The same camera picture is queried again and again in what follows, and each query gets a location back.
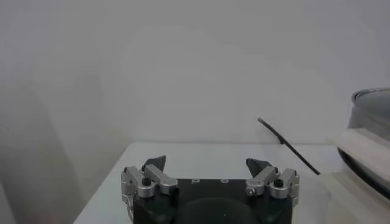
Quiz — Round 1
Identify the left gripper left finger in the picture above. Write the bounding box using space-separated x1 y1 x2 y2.
121 155 179 198

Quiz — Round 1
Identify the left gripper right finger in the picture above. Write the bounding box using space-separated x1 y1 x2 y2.
245 157 300 200

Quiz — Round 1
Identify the stainless steel steamer basket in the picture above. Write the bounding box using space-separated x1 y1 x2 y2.
347 99 390 144

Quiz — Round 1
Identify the cream white electric cooker base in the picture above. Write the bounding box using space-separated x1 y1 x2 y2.
316 127 390 224

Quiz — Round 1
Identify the black cooker power cord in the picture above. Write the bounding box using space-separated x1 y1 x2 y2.
257 117 321 176

